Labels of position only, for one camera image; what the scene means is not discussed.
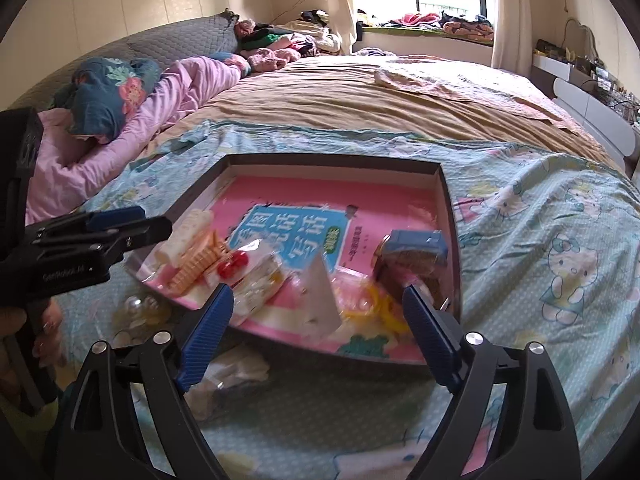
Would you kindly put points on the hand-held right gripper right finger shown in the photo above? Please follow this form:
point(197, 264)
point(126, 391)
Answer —
point(430, 335)

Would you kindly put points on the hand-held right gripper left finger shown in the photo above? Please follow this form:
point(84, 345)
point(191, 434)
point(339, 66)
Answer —
point(205, 335)

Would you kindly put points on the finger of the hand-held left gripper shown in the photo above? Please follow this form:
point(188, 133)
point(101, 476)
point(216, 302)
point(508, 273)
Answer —
point(117, 217)
point(145, 237)

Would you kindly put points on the clear packet with brown item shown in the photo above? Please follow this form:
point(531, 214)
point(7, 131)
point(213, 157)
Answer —
point(400, 272)

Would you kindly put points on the red ball earrings packet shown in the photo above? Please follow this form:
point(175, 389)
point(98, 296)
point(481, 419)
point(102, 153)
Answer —
point(232, 265)

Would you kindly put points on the small blue box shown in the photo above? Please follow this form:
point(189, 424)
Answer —
point(415, 245)

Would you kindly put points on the dark cardboard box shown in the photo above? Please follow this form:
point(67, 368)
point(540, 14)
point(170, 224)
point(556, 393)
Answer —
point(325, 166)

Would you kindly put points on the yellow jewelry packet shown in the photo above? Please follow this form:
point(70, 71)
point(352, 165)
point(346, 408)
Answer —
point(372, 305)

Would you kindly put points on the person's left hand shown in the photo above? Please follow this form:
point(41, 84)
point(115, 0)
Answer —
point(47, 330)

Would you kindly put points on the white hair comb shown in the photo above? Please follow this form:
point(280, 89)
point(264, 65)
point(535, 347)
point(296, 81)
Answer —
point(187, 235)

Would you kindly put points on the clear packet with white item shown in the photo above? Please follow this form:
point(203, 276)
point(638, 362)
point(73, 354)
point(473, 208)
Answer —
point(240, 370)

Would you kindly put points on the orange hair comb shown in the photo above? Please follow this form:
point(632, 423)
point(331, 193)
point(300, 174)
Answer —
point(197, 265)

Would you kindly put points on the clear bead packet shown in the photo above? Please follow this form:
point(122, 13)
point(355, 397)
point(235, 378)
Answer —
point(137, 307)

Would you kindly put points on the pink quilt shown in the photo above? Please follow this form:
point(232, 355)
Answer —
point(150, 110)

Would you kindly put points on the white card packet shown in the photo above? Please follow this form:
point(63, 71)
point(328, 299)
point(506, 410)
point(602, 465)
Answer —
point(320, 300)

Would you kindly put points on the printed cartoon cat blanket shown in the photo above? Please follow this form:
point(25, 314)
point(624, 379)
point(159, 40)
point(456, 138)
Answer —
point(525, 260)

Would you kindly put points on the dark floral pillow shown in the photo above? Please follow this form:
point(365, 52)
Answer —
point(110, 90)

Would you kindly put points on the pink book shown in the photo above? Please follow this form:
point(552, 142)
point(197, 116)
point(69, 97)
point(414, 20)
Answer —
point(300, 195)

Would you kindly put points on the pile of clothes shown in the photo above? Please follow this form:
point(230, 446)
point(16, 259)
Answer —
point(285, 40)

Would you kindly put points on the tan bedsheet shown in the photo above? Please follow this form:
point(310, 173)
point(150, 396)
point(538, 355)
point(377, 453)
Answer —
point(350, 100)

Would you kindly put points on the pink patterned cloth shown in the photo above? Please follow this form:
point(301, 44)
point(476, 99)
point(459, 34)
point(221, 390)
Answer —
point(450, 85)

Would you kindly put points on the grey white vanity desk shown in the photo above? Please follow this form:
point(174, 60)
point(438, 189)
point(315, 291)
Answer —
point(585, 85)

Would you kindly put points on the cream curtain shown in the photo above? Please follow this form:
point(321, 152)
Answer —
point(345, 5)
point(510, 15)

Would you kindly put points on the clothes on window seat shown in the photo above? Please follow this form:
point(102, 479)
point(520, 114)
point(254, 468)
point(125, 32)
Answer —
point(425, 22)

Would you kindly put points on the white framed mirror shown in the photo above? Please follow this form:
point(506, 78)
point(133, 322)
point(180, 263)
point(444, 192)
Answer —
point(580, 35)

